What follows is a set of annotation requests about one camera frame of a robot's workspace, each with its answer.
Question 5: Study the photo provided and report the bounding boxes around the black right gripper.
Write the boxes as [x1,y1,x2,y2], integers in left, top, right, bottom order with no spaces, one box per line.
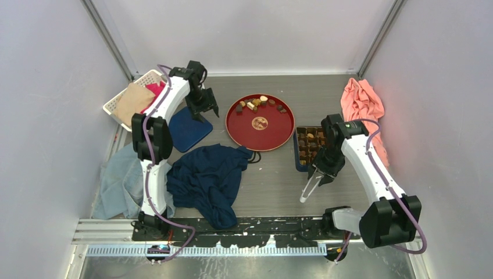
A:
[308,144,345,186]

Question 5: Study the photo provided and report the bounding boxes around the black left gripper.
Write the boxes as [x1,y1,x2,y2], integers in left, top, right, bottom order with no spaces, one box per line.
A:
[187,87,218,123]

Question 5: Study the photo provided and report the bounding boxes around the blue tin lid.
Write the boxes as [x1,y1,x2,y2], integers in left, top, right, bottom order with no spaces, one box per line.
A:
[169,107,213,153]

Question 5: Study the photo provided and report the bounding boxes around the clear plastic metal tongs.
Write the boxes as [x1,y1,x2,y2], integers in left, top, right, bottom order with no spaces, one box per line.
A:
[299,171,324,203]

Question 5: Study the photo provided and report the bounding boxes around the red round tray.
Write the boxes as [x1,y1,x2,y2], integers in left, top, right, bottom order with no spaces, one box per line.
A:
[225,93,295,152]

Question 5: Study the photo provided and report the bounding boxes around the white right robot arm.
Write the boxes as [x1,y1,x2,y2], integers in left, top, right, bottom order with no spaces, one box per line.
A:
[308,114,425,250]

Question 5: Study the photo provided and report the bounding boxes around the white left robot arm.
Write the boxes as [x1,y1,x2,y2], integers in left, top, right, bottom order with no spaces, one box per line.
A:
[131,60,219,240]

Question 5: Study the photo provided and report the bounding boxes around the blue chocolate tin box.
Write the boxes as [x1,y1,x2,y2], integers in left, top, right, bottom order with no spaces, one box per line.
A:
[292,126,327,172]

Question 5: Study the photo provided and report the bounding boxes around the pink magenta cloth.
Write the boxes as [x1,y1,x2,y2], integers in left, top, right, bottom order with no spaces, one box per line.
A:
[140,81,166,114]

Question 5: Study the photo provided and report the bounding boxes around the white plastic basket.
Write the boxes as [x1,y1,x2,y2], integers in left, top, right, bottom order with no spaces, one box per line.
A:
[103,70,167,132]

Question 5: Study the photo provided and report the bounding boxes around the salmon pink cloth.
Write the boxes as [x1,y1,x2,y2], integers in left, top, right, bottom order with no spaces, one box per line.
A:
[340,78,390,168]

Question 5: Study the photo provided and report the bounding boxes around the beige cloth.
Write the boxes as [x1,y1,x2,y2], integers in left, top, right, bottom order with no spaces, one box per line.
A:
[113,83,154,127]

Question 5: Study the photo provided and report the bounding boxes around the dark blue cloth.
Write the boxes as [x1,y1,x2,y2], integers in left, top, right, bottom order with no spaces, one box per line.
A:
[166,144,253,230]

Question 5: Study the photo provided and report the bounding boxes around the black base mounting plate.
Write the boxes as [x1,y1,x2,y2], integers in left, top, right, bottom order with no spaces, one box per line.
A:
[131,216,347,248]

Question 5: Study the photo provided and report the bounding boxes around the light blue cloth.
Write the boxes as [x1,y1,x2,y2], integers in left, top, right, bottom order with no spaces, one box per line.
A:
[92,142,176,221]

